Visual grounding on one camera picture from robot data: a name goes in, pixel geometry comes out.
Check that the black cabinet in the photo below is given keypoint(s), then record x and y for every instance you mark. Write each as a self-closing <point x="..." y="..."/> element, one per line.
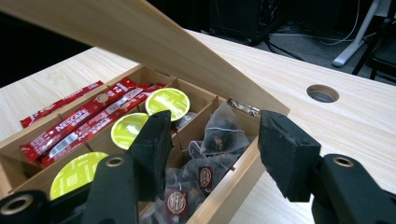
<point x="243" y="18"/>

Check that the wooden box with window lid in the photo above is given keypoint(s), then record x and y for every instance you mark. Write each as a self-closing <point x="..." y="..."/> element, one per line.
<point x="149" y="37"/>

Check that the green foil coffee capsule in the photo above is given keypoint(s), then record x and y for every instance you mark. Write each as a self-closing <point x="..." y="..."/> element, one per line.
<point x="167" y="101"/>
<point x="74" y="172"/>
<point x="127" y="130"/>

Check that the pile of clear tea bags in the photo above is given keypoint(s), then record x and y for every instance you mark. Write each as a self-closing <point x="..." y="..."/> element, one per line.
<point x="222" y="130"/>

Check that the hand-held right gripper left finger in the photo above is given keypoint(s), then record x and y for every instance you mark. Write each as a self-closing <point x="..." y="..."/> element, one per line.
<point x="154" y="155"/>

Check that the black folding chair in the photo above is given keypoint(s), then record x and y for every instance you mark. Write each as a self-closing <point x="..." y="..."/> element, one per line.
<point x="381" y="53"/>

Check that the red coffee stick packet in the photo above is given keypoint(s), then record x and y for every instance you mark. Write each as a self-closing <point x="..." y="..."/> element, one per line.
<point x="59" y="104"/>
<point x="74" y="124"/>
<point x="93" y="126"/>

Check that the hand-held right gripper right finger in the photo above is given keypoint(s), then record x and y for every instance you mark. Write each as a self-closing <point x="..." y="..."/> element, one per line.
<point x="286" y="152"/>

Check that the white desk frame leg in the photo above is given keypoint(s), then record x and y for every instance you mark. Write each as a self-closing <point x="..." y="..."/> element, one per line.
<point x="355" y="43"/>

